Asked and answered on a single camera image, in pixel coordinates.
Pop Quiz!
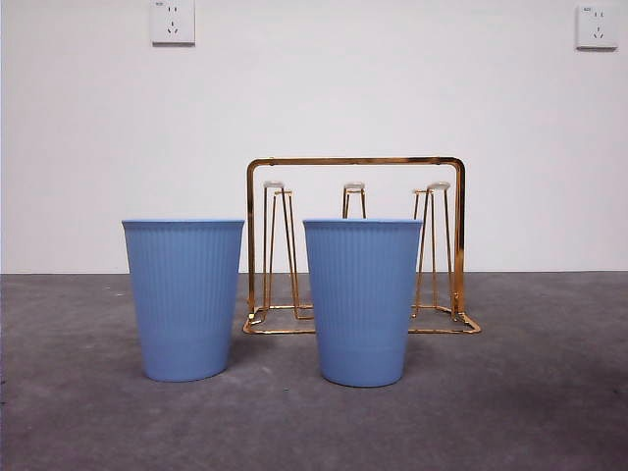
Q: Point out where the white wall socket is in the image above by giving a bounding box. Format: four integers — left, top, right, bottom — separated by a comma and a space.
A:
150, 0, 196, 48
575, 4, 619, 51

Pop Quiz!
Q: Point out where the blue ribbed plastic cup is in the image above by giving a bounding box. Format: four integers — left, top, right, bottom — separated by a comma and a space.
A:
302, 218, 424, 387
121, 218, 245, 383

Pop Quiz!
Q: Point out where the gold wire cup rack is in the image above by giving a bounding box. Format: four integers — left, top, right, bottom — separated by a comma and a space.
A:
242, 156, 483, 337

